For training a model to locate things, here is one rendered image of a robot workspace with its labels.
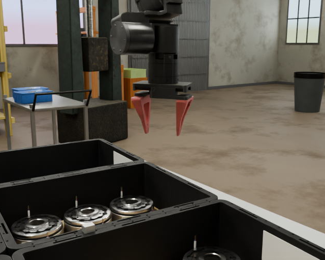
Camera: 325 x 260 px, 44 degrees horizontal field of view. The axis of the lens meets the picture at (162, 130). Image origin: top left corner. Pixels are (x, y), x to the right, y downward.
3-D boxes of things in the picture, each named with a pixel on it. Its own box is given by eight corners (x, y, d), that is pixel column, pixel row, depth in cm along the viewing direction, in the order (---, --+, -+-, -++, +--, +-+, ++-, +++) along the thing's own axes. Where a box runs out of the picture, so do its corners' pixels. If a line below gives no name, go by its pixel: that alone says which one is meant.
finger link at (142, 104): (166, 139, 74) (167, 87, 72) (130, 135, 76) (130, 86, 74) (175, 131, 81) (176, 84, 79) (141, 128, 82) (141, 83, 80)
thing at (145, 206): (140, 194, 100) (140, 192, 100) (161, 208, 92) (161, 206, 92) (103, 202, 95) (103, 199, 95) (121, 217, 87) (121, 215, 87)
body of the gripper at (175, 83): (185, 95, 72) (187, 53, 70) (131, 93, 74) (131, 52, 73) (192, 91, 78) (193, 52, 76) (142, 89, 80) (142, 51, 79)
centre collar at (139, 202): (136, 197, 97) (136, 195, 97) (146, 205, 93) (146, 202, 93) (117, 201, 94) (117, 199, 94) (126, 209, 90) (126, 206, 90)
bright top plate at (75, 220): (96, 202, 95) (96, 200, 95) (119, 216, 87) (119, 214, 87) (56, 213, 89) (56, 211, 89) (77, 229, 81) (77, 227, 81)
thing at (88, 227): (92, 228, 66) (92, 221, 65) (95, 231, 64) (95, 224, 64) (81, 230, 65) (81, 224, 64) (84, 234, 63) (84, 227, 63)
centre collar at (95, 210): (92, 207, 91) (92, 204, 91) (102, 214, 88) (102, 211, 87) (72, 212, 88) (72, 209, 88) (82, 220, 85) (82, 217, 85)
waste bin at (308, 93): (304, 113, 718) (307, 74, 704) (285, 109, 771) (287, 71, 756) (329, 112, 737) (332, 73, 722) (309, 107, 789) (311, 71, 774)
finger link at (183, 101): (185, 140, 73) (187, 88, 71) (148, 137, 75) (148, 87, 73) (193, 132, 80) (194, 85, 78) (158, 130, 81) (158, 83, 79)
